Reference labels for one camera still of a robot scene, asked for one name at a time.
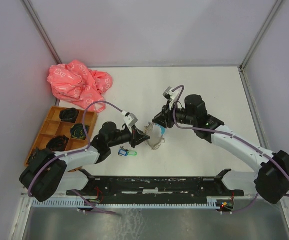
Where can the blue key tag on table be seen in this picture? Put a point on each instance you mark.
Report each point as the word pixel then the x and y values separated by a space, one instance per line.
pixel 123 152

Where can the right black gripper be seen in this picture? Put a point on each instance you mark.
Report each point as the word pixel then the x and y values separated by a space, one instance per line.
pixel 164 118

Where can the black bundle middle compartment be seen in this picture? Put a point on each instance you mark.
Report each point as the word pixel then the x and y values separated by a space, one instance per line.
pixel 58 143

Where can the orange wooden compartment tray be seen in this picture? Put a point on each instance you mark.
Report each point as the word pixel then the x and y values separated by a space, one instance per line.
pixel 53 127

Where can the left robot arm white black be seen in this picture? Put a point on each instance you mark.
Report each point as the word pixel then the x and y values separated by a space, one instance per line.
pixel 52 172

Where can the aluminium frame rail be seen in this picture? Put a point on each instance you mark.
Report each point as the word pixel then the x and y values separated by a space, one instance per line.
pixel 270 188

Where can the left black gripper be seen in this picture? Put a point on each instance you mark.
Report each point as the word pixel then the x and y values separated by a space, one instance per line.
pixel 134 136

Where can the green key tag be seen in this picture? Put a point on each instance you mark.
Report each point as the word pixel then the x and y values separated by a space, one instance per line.
pixel 132 153

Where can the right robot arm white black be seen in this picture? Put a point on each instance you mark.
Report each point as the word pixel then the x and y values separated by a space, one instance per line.
pixel 270 170

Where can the green black bundle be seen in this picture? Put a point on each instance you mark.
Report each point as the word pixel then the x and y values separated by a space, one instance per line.
pixel 77 131

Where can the light blue key tag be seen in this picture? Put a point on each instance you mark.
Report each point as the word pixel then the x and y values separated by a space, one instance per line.
pixel 163 130

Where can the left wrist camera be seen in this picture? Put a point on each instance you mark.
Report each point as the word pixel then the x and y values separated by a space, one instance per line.
pixel 130 119

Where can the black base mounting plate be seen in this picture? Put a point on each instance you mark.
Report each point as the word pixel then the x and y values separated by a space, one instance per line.
pixel 162 189

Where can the pink plastic bag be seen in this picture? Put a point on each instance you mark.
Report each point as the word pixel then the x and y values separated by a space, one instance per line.
pixel 75 83

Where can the black bundle compartment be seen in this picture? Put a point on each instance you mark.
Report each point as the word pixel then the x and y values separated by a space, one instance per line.
pixel 69 115
pixel 58 143

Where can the black bundle top compartment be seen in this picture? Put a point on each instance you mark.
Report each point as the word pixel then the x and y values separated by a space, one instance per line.
pixel 69 115

